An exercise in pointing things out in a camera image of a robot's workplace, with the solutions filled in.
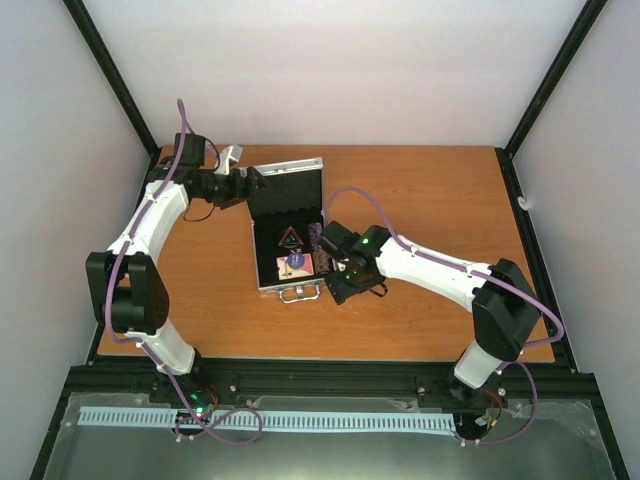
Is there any aluminium poker case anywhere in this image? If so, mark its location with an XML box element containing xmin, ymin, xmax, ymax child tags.
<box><xmin>247</xmin><ymin>157</ymin><xmax>334</xmax><ymax>304</ymax></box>

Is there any purple 500 chip stack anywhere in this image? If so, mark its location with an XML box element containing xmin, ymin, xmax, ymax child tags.
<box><xmin>308</xmin><ymin>222</ymin><xmax>323</xmax><ymax>249</ymax></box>

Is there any blue small blind button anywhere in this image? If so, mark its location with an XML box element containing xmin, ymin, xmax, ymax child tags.
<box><xmin>286</xmin><ymin>251</ymin><xmax>307</xmax><ymax>270</ymax></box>

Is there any playing card deck box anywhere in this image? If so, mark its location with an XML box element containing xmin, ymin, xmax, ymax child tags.
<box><xmin>276</xmin><ymin>253</ymin><xmax>315</xmax><ymax>281</ymax></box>

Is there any triangular all-in button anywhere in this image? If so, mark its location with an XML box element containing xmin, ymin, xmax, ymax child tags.
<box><xmin>278</xmin><ymin>226</ymin><xmax>304</xmax><ymax>250</ymax></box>

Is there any orange 100 chip stack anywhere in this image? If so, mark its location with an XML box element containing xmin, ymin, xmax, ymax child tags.
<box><xmin>312</xmin><ymin>249</ymin><xmax>332</xmax><ymax>274</ymax></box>

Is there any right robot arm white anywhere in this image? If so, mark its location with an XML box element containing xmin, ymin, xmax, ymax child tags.
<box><xmin>319</xmin><ymin>221</ymin><xmax>540</xmax><ymax>406</ymax></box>

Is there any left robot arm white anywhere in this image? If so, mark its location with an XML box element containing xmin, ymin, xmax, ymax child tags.
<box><xmin>85</xmin><ymin>133</ymin><xmax>266</xmax><ymax>403</ymax></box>

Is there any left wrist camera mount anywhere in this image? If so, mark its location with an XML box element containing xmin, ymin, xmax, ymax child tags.
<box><xmin>216</xmin><ymin>144</ymin><xmax>243</xmax><ymax>175</ymax></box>

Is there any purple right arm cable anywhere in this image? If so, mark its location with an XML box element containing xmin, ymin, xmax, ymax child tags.
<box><xmin>323</xmin><ymin>186</ymin><xmax>566</xmax><ymax>448</ymax></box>

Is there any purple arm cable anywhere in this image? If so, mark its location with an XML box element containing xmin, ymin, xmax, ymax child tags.
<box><xmin>102</xmin><ymin>98</ymin><xmax>265</xmax><ymax>448</ymax></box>
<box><xmin>323</xmin><ymin>186</ymin><xmax>566</xmax><ymax>448</ymax></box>

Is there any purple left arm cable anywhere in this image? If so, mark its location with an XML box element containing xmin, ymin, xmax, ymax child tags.
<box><xmin>102</xmin><ymin>98</ymin><xmax>265</xmax><ymax>448</ymax></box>

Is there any black aluminium frame rail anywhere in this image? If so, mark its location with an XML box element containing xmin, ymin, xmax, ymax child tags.
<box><xmin>62</xmin><ymin>356</ymin><xmax>604</xmax><ymax>413</ymax></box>

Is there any light blue cable duct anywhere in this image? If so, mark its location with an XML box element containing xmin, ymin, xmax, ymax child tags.
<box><xmin>77</xmin><ymin>406</ymin><xmax>455</xmax><ymax>436</ymax></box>

